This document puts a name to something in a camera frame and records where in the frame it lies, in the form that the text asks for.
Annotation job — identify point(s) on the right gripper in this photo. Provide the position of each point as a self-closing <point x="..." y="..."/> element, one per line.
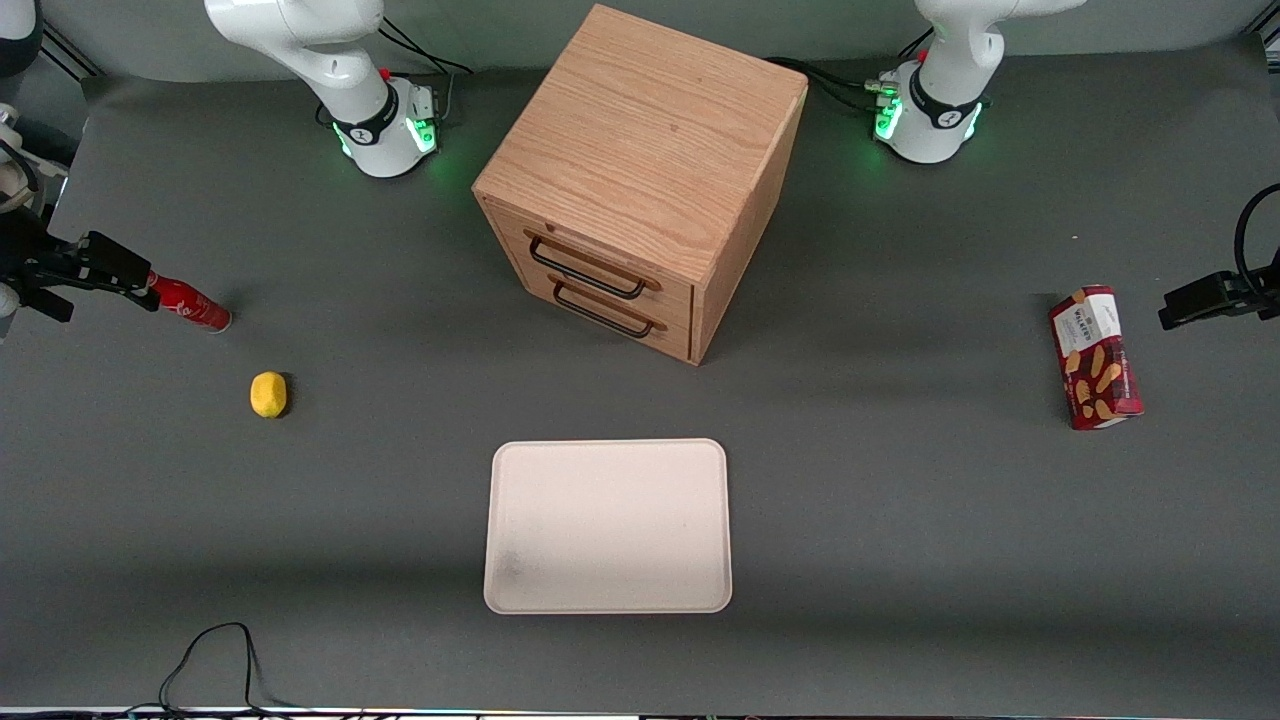
<point x="30" y="262"/>

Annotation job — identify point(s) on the yellow lemon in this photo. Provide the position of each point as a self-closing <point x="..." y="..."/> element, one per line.
<point x="268" y="394"/>

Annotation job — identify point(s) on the red coke bottle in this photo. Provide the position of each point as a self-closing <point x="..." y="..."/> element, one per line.
<point x="190" y="303"/>

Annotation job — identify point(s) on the red cookie box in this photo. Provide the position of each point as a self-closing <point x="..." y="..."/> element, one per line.
<point x="1097" y="360"/>

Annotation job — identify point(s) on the white rectangular tray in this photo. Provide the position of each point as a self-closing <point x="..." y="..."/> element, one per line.
<point x="608" y="525"/>

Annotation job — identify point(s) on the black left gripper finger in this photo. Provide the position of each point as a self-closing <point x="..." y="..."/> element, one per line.
<point x="1195" y="298"/>

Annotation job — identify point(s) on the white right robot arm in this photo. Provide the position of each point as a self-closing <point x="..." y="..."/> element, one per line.
<point x="330" y="60"/>

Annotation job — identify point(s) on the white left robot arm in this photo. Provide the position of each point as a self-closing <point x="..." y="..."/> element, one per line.
<point x="940" y="100"/>

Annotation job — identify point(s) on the wooden drawer cabinet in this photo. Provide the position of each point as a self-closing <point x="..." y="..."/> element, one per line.
<point x="640" y="130"/>

